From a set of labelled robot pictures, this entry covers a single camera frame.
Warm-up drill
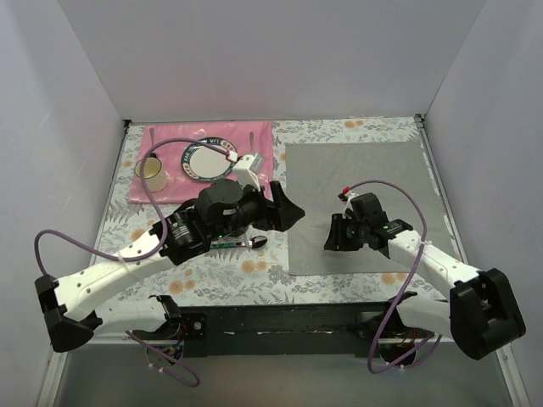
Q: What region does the silver spoon on placemat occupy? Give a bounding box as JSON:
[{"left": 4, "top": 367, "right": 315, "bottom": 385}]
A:
[{"left": 149, "top": 127, "right": 157, "bottom": 158}]

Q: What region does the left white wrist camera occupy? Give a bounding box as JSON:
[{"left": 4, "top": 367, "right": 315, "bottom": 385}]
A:
[{"left": 227, "top": 151, "right": 264, "bottom": 191}]

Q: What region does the spoon with green handle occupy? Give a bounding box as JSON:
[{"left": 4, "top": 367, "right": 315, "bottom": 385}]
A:
[{"left": 210, "top": 235, "right": 268, "bottom": 249}]

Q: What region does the white plate patterned rim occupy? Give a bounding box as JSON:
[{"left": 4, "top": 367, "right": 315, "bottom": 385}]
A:
[{"left": 181, "top": 143, "right": 233, "bottom": 182}]

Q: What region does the purple cable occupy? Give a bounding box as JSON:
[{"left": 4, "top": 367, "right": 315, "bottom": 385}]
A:
[
  {"left": 33, "top": 138, "right": 238, "bottom": 387},
  {"left": 347, "top": 179, "right": 442, "bottom": 375}
]

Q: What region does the cream enamel mug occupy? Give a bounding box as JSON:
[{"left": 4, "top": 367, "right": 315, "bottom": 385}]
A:
[{"left": 134, "top": 157, "right": 168, "bottom": 192}]

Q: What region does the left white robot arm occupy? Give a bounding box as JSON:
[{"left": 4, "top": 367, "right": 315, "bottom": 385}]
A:
[{"left": 35, "top": 179, "right": 305, "bottom": 353}]

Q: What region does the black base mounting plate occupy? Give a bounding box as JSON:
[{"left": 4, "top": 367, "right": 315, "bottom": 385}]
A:
[{"left": 131, "top": 301, "right": 436, "bottom": 358}]

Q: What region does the pink placemat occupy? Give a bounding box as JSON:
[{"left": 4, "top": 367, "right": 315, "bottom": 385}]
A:
[{"left": 127, "top": 120, "right": 274, "bottom": 204}]

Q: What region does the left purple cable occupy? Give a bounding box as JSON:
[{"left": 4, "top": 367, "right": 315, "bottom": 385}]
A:
[{"left": 33, "top": 138, "right": 238, "bottom": 387}]

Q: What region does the aluminium frame rail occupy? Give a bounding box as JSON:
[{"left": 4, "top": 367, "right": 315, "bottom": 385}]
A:
[{"left": 38, "top": 336, "right": 529, "bottom": 406}]

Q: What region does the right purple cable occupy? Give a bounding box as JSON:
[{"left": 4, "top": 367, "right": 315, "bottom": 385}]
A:
[{"left": 347, "top": 179, "right": 442, "bottom": 375}]

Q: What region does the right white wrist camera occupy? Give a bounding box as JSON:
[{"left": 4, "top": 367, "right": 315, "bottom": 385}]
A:
[{"left": 339, "top": 187, "right": 359, "bottom": 219}]

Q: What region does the grey cloth napkin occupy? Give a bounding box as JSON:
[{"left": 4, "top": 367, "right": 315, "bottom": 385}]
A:
[{"left": 285, "top": 142, "right": 456, "bottom": 276}]

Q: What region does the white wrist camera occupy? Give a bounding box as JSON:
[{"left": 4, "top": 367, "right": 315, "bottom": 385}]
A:
[
  {"left": 339, "top": 187, "right": 359, "bottom": 219},
  {"left": 227, "top": 151, "right": 264, "bottom": 191}
]

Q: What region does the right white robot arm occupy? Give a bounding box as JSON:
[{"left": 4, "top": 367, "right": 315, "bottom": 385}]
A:
[{"left": 324, "top": 190, "right": 526, "bottom": 360}]

